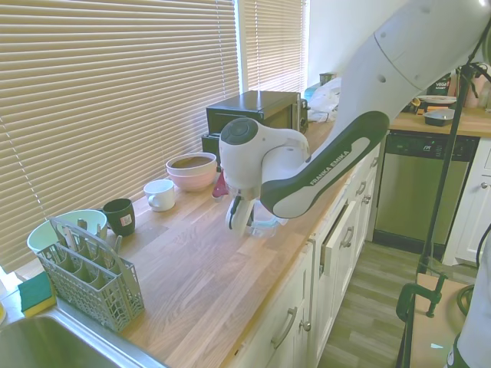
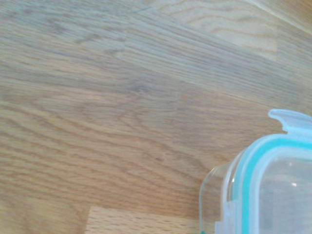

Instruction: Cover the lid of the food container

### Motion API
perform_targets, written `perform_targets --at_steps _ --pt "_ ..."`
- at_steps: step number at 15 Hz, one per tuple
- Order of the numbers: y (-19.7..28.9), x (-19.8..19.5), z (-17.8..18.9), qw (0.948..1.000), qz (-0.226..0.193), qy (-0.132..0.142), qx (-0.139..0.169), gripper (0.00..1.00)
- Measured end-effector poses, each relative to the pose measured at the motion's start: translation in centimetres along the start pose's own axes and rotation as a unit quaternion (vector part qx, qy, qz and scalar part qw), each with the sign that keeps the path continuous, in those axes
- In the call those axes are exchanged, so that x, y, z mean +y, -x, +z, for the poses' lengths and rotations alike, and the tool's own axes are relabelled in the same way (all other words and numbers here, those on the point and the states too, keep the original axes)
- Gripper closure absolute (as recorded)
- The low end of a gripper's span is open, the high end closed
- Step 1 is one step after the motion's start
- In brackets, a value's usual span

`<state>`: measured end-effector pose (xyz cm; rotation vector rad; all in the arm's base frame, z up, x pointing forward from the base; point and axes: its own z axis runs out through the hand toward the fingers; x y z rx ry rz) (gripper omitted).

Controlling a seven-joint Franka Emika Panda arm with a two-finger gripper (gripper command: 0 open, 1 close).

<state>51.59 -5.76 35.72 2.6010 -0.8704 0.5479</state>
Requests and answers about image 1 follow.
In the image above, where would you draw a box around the black food tray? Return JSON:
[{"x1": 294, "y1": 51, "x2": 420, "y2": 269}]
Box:
[{"x1": 423, "y1": 108, "x2": 456, "y2": 127}]

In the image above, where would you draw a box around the narrow beige window blind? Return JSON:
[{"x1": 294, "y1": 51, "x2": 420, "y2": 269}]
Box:
[{"x1": 243, "y1": 0, "x2": 310, "y2": 94}]

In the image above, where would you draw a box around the black cable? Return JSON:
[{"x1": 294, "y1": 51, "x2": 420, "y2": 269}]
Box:
[{"x1": 474, "y1": 225, "x2": 491, "y2": 270}]

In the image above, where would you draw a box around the green coiled cable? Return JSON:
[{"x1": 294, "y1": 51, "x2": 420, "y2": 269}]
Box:
[{"x1": 455, "y1": 284, "x2": 477, "y2": 316}]

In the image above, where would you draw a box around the mint green bowl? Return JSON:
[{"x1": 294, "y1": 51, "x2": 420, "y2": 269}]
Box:
[{"x1": 26, "y1": 209, "x2": 108, "y2": 266}]

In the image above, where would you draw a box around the pink bowl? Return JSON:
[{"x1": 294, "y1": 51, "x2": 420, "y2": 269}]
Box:
[{"x1": 168, "y1": 168, "x2": 216, "y2": 193}]

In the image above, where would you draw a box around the stainless steel sink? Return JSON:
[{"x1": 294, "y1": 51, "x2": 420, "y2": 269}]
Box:
[{"x1": 0, "y1": 312, "x2": 170, "y2": 368}]

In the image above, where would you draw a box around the green and yellow sponge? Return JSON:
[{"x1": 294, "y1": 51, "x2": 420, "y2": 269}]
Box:
[{"x1": 17, "y1": 272, "x2": 58, "y2": 319}]

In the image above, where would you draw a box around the white mug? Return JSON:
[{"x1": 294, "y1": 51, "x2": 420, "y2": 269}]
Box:
[{"x1": 143, "y1": 179, "x2": 176, "y2": 212}]

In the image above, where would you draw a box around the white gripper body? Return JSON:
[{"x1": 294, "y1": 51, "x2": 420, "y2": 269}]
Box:
[{"x1": 225, "y1": 195, "x2": 257, "y2": 236}]

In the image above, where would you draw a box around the white plastic bag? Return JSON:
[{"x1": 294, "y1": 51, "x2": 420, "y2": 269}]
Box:
[{"x1": 308, "y1": 77, "x2": 343, "y2": 123}]

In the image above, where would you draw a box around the grey plastic cutlery basket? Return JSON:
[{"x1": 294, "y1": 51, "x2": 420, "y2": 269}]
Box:
[{"x1": 37, "y1": 216, "x2": 146, "y2": 333}]

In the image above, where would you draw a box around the black cup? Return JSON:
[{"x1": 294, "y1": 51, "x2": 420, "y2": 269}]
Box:
[{"x1": 97, "y1": 198, "x2": 137, "y2": 236}]

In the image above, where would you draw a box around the white kitchen base cabinet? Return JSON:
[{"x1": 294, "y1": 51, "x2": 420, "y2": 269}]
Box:
[{"x1": 229, "y1": 141, "x2": 385, "y2": 368}]

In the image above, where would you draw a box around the stainless steel dishwasher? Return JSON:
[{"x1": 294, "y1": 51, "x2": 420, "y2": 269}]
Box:
[{"x1": 374, "y1": 130, "x2": 481, "y2": 247}]

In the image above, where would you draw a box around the black labelled tub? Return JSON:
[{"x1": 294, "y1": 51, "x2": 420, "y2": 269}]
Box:
[{"x1": 426, "y1": 79, "x2": 451, "y2": 97}]

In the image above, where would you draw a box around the green metal clamp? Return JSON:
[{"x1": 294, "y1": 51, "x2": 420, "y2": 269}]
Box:
[{"x1": 396, "y1": 271, "x2": 449, "y2": 325}]

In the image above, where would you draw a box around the small black appliance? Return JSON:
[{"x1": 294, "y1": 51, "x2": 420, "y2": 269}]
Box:
[{"x1": 201, "y1": 133, "x2": 222, "y2": 165}]

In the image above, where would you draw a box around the wide beige window blind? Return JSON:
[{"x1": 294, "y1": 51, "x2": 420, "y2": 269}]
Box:
[{"x1": 0, "y1": 0, "x2": 241, "y2": 278}]

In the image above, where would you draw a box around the wooden robot mounting board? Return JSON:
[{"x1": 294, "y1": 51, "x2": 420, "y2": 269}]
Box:
[{"x1": 416, "y1": 272, "x2": 479, "y2": 335}]

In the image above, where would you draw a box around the black microwave oven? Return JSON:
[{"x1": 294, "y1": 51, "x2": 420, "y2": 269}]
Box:
[{"x1": 206, "y1": 90, "x2": 310, "y2": 136}]

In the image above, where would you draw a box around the white-handled utensil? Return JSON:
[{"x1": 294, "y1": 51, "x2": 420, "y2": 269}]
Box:
[{"x1": 61, "y1": 225, "x2": 80, "y2": 251}]

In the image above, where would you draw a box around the stack of plates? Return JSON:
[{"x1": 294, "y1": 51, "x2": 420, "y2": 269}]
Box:
[{"x1": 415, "y1": 94, "x2": 459, "y2": 106}]

